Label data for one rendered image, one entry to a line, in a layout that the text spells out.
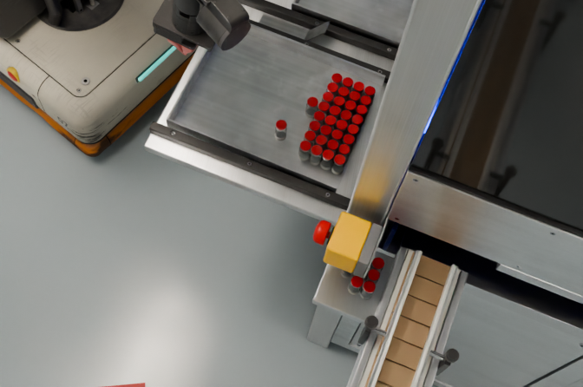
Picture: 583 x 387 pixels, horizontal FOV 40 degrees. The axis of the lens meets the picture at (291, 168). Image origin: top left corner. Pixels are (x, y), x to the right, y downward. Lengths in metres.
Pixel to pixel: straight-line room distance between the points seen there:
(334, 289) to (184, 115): 0.44
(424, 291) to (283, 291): 0.99
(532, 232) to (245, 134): 0.58
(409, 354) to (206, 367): 1.01
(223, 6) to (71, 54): 1.25
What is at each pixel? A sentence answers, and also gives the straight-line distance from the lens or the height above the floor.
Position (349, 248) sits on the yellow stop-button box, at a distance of 1.27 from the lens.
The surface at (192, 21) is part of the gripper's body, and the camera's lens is 1.23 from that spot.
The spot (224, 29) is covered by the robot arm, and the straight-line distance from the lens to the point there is 1.16.
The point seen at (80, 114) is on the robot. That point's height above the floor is 0.27.
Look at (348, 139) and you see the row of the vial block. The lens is 1.46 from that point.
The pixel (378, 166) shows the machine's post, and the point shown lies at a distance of 1.16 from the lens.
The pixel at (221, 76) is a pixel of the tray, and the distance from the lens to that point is 1.57.
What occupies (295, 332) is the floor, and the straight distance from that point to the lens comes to 2.29.
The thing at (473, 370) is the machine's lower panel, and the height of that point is 0.36.
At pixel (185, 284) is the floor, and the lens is 2.32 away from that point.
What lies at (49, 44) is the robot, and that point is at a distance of 2.39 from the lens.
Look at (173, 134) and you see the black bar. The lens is 1.49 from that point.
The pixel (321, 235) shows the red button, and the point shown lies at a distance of 1.29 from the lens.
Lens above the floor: 2.22
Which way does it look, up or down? 65 degrees down
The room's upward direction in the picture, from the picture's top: 7 degrees clockwise
